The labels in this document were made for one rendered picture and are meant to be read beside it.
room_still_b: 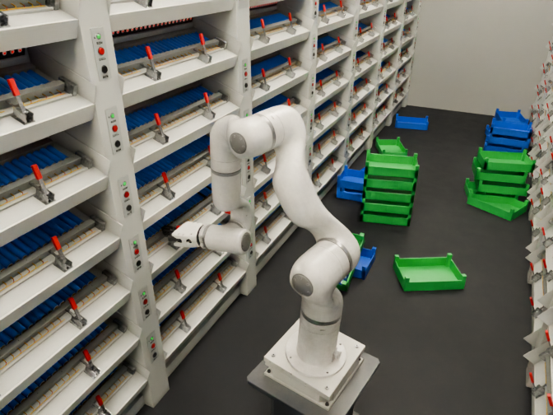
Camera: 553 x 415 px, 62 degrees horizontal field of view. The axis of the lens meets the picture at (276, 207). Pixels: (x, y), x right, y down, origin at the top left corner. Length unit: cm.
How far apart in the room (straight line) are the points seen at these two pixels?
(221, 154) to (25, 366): 73
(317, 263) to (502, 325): 133
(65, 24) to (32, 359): 82
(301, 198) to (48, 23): 69
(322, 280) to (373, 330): 100
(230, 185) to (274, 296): 102
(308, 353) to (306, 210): 47
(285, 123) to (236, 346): 113
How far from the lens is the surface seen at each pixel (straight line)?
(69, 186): 126
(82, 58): 123
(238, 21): 177
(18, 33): 112
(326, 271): 117
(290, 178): 116
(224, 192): 136
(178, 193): 159
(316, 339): 138
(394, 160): 293
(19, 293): 126
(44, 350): 138
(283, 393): 151
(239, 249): 144
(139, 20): 137
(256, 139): 111
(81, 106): 123
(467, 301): 241
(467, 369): 209
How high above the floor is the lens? 145
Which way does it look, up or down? 29 degrees down
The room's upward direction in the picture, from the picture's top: straight up
